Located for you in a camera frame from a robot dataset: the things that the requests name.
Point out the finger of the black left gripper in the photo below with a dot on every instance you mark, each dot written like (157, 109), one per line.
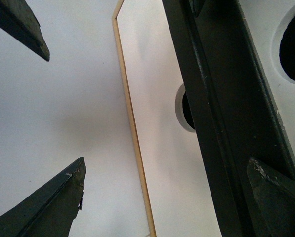
(18, 20)

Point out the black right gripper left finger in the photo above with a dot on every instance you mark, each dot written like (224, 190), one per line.
(51, 209)

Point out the wooden drawer cabinet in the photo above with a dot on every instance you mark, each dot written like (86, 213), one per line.
(131, 117)

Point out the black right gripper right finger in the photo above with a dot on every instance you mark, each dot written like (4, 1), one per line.
(274, 194)

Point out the black drawer handle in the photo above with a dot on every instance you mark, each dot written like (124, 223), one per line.
(231, 107)

